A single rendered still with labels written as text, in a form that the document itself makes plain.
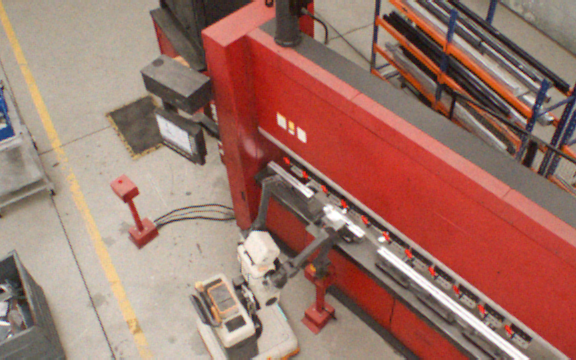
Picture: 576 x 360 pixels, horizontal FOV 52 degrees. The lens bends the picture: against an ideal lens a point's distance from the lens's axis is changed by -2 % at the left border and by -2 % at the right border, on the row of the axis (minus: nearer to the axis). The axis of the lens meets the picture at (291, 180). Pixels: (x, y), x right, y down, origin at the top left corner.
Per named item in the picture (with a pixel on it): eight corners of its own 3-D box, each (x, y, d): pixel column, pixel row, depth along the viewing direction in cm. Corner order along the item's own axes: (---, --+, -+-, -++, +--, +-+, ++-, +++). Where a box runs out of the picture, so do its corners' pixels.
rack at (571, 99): (367, 90, 700) (378, -46, 566) (402, 75, 715) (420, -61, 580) (495, 220, 576) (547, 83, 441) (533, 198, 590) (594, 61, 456)
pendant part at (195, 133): (162, 142, 486) (153, 110, 459) (172, 133, 492) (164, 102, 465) (202, 166, 468) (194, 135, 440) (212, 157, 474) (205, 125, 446)
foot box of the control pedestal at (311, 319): (299, 320, 516) (299, 314, 507) (319, 302, 527) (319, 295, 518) (316, 335, 507) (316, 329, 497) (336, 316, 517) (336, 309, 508)
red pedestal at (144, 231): (127, 237, 578) (103, 183, 514) (148, 222, 589) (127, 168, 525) (139, 249, 569) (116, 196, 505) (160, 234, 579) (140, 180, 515)
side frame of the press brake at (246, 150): (236, 225, 583) (200, 31, 406) (298, 177, 619) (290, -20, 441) (253, 240, 571) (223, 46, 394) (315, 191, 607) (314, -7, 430)
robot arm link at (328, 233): (324, 222, 398) (333, 233, 394) (332, 225, 410) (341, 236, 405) (278, 267, 406) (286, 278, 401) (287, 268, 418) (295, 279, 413)
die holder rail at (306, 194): (267, 171, 510) (267, 164, 503) (272, 167, 513) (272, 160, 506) (309, 204, 486) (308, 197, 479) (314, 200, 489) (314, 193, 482)
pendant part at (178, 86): (161, 148, 501) (138, 70, 436) (181, 131, 513) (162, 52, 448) (204, 175, 481) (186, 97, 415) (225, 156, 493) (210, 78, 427)
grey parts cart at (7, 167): (-20, 165, 646) (-62, 102, 573) (37, 142, 665) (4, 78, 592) (-3, 222, 595) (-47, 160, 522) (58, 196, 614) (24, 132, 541)
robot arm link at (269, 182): (261, 173, 414) (264, 180, 405) (280, 174, 418) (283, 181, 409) (252, 226, 435) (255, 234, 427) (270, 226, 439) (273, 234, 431)
